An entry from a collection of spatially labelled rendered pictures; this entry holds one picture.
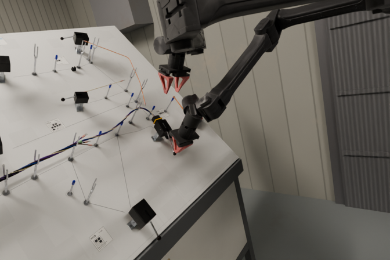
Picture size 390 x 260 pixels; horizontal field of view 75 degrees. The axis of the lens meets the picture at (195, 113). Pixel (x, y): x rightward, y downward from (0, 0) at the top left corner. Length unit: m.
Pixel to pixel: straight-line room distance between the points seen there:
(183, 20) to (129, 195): 0.67
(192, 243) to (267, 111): 1.42
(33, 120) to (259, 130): 1.79
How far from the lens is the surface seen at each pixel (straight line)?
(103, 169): 0.95
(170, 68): 0.90
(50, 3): 3.78
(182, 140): 0.91
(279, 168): 2.43
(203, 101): 0.84
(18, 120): 1.03
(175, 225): 0.94
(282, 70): 2.11
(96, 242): 0.86
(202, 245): 1.17
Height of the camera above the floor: 1.40
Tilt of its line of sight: 13 degrees down
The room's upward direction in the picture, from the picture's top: 13 degrees counter-clockwise
